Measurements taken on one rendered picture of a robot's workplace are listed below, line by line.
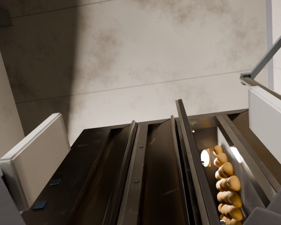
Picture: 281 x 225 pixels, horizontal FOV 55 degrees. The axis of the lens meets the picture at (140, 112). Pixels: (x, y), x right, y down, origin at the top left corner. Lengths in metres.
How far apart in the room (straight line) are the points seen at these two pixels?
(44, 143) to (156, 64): 3.74
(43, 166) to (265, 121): 0.13
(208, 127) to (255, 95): 1.69
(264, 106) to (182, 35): 3.73
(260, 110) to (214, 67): 3.80
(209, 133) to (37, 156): 1.76
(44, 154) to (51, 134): 0.02
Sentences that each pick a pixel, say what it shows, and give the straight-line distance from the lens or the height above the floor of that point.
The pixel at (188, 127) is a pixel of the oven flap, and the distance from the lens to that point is 1.29.
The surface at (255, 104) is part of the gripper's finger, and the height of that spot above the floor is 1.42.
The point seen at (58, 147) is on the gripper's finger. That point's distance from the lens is 0.19.
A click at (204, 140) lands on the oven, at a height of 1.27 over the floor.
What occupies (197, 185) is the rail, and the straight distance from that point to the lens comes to 0.85.
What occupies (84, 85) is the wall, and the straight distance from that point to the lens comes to 4.08.
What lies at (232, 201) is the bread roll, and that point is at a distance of 1.50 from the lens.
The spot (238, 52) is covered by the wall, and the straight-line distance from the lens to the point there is 4.02.
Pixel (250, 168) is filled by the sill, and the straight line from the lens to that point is 1.22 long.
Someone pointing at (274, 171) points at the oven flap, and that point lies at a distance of 1.27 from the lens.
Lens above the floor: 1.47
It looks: 6 degrees up
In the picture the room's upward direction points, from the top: 97 degrees counter-clockwise
